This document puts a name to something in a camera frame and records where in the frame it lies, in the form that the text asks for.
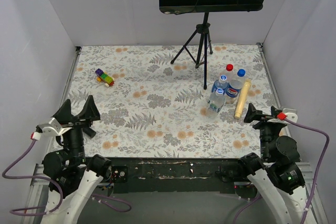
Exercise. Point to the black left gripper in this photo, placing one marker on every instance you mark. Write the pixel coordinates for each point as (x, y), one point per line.
(77, 124)

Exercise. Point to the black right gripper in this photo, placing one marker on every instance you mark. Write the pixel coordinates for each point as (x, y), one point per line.
(266, 120)

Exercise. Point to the Pepsi label clear bottle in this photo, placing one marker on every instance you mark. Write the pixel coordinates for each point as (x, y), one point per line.
(235, 85)

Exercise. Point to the white blue label bottle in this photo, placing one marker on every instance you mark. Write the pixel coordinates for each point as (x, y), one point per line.
(215, 103)

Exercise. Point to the blue label water bottle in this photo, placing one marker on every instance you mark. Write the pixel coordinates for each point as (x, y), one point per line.
(220, 84)

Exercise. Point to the red label clear bottle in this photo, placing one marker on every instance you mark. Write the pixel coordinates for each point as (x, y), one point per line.
(228, 74)

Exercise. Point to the plain blue bottle cap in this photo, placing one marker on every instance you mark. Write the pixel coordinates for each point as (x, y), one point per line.
(241, 73)

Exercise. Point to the blue white cap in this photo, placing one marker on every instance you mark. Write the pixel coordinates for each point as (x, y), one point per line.
(219, 91)
(223, 77)

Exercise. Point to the red bottle cap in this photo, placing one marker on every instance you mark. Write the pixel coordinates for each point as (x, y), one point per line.
(229, 67)

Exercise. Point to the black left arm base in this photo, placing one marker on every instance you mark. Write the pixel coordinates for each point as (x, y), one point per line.
(118, 174)

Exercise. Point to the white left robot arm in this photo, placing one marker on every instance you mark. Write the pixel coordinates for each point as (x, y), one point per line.
(73, 178)

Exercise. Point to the cream toy microphone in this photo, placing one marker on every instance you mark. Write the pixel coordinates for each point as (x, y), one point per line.
(242, 99)

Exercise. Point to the colourful toy block car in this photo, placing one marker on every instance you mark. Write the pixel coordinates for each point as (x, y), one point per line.
(104, 78)

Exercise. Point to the floral tablecloth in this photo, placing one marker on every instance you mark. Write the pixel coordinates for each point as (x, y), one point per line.
(157, 105)

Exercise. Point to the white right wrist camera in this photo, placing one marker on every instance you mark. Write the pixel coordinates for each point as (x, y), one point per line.
(287, 114)

